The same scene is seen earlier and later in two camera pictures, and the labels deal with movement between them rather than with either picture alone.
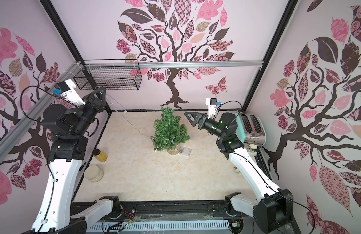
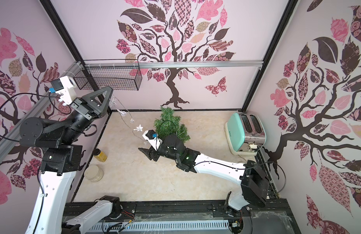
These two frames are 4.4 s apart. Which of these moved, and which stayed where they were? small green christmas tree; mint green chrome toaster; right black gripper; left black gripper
Moved: right black gripper
Stayed: mint green chrome toaster; small green christmas tree; left black gripper
